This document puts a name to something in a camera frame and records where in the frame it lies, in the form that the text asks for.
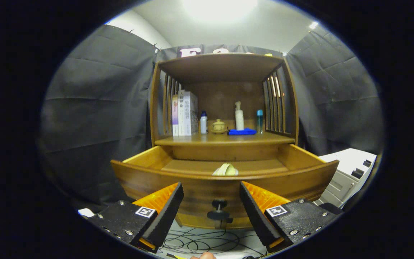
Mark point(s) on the blue folded cloth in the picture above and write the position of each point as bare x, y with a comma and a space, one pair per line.
242, 132

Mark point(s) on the wooden cabinet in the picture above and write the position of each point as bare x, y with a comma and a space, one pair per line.
221, 68

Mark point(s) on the large ceiling light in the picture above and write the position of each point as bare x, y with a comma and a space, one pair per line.
219, 7

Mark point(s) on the white drawer unit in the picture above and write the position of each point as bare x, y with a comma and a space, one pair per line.
343, 169

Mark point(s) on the clear bottle teal cap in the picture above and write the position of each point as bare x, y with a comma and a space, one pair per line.
260, 120

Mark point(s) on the small ceiling spotlight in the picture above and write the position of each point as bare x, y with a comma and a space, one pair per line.
313, 25

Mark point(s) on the white grey patterned book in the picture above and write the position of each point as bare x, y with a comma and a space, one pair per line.
191, 115

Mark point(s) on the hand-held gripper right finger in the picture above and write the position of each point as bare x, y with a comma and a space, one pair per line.
255, 212

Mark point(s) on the white pump bottle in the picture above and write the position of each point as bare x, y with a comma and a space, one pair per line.
239, 120

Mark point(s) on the white bottle blue cap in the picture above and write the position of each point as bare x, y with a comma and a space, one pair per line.
203, 124

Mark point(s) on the wooden countertop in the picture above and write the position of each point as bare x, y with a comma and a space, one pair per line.
221, 139

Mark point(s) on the purple spine book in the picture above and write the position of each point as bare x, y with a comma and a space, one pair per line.
175, 118

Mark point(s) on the yellow lidded teacup with saucer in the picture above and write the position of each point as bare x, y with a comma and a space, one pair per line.
218, 127

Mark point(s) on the pale green ceramic ornament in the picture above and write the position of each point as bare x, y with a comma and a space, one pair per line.
225, 170

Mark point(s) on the thin white book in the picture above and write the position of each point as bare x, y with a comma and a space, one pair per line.
181, 115

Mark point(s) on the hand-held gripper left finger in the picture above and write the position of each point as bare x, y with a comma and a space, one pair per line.
167, 210

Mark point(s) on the black drawer knob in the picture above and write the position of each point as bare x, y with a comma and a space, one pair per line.
219, 215

